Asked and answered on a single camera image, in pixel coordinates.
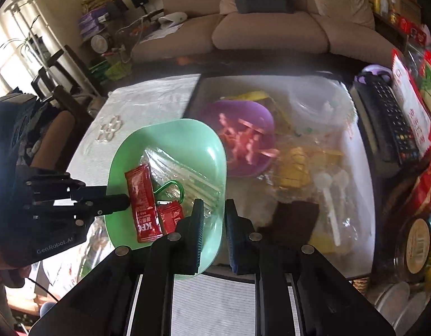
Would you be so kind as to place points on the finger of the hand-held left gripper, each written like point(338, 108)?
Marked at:
point(96, 192)
point(103, 207)

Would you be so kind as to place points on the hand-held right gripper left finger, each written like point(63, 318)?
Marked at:
point(194, 238)

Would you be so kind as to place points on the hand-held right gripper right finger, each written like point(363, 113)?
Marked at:
point(233, 238)

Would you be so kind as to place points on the white curved device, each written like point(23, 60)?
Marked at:
point(171, 19)

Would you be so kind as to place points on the purple plastic dish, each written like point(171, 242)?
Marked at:
point(219, 112)

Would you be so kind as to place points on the pile of pink flower pieces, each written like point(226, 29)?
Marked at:
point(243, 140)

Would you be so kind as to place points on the clear lidded plastic tub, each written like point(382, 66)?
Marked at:
point(310, 108)

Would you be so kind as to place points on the dark wooden chair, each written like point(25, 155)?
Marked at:
point(54, 73)

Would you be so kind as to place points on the wicker basket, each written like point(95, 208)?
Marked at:
point(360, 281)

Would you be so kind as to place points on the brown wallet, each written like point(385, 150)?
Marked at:
point(296, 220)

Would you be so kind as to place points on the small red sachet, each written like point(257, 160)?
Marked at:
point(170, 218)

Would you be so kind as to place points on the black remote control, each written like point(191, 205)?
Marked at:
point(387, 119)

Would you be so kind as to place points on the red white snack bag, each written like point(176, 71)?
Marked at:
point(408, 98)

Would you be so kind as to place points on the round tin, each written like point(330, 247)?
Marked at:
point(100, 42)

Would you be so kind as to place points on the potted plant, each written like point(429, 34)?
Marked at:
point(22, 38)

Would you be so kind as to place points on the green yellow bag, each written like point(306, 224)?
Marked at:
point(114, 68)

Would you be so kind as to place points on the purple round lid container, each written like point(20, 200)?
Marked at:
point(374, 71)

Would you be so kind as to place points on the green carabiner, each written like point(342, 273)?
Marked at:
point(173, 182)

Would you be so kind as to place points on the green white snack bag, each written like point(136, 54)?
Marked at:
point(430, 84)

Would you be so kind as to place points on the clear bag of yellow snacks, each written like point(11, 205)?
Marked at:
point(296, 164)

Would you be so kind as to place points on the brown armchair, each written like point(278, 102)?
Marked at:
point(57, 129)

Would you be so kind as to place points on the cardboard box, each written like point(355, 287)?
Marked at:
point(408, 5)

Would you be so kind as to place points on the red gift boxes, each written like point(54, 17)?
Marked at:
point(415, 29)

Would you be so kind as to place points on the yellow flat packet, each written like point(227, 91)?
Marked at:
point(324, 244)

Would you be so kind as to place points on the green plastic dish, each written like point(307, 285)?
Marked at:
point(194, 140)

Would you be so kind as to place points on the foil snack packet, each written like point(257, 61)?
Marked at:
point(96, 248)

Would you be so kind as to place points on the white papers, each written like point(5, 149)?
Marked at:
point(163, 33)

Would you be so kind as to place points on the clear cutlery packet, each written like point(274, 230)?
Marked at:
point(191, 178)

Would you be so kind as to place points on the brown lid glass jar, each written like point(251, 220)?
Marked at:
point(416, 245)

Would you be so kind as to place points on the yellow bottle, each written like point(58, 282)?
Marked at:
point(376, 1)

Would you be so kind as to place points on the person's left hand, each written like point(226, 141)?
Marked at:
point(5, 276)

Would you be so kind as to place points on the white lid cup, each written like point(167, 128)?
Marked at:
point(418, 304)
point(394, 297)

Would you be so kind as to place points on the purple tissue pack stack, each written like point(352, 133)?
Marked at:
point(93, 22)

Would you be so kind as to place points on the black storage box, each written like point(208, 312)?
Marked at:
point(357, 196)

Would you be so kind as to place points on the brown sofa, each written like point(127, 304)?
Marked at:
point(271, 31)

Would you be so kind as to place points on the glossy red ketchup packet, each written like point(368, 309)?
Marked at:
point(142, 203)

